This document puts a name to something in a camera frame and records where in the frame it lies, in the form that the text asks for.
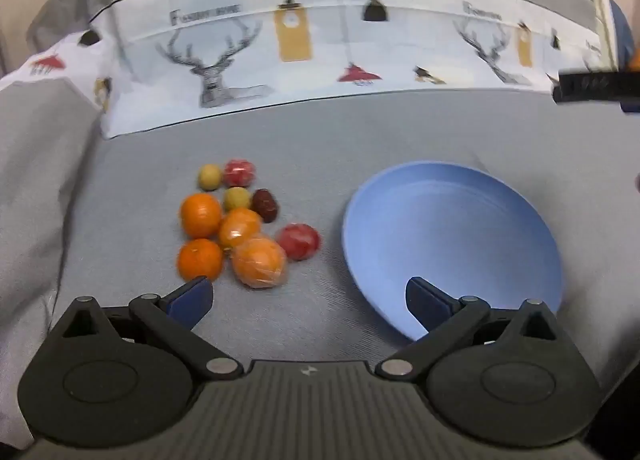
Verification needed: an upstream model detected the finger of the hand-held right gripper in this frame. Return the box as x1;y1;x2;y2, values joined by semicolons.
552;70;640;115

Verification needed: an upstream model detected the small red wrapped fruit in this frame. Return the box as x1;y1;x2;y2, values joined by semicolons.
223;159;257;188

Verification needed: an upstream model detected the dark red jujube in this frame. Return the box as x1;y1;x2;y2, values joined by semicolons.
251;189;279;224

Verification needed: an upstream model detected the large red wrapped fruit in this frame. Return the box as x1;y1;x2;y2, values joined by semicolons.
276;223;321;261

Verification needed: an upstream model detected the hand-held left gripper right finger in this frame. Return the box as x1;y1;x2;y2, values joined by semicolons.
373;276;574;383

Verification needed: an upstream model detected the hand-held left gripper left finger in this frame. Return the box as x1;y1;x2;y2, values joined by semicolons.
48;276;246;383

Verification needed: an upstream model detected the grey bedsheet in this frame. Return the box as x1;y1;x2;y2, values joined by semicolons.
0;0;640;460

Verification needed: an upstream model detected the deer print quilt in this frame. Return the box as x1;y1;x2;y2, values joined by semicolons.
0;0;618;141

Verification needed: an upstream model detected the plastic-wrapped orange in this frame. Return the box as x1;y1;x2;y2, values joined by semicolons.
231;236;289;289
218;208;263;249

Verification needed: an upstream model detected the bare orange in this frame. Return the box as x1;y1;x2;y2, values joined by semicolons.
177;238;224;283
179;193;223;237

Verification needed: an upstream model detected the blue cloth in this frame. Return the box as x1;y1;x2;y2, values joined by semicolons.
606;0;637;71

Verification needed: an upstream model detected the small yellow-green fruit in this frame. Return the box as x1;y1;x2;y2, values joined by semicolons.
223;187;252;212
198;164;222;191

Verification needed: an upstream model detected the blue plate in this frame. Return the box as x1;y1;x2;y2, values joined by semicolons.
342;161;565;341

